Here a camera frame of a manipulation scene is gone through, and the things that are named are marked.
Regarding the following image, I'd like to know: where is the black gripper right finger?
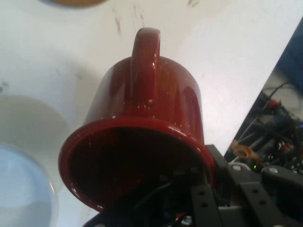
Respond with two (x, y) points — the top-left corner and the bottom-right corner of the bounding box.
(205, 144), (303, 227)

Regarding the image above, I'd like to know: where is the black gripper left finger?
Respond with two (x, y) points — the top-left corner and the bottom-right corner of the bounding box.
(172, 167), (223, 227)

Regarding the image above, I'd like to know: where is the red speckled enamel mug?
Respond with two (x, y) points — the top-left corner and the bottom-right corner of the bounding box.
(58, 27), (216, 212)

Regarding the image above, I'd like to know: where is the white bowl with blue inside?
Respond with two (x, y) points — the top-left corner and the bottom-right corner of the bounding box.
(0, 141), (59, 227)

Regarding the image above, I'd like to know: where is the brown wooden mug tree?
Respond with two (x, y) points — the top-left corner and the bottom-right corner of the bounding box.
(37, 0), (107, 6)

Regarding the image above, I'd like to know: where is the orange yellow ring object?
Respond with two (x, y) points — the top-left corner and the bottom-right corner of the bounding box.
(233, 140), (259, 162)

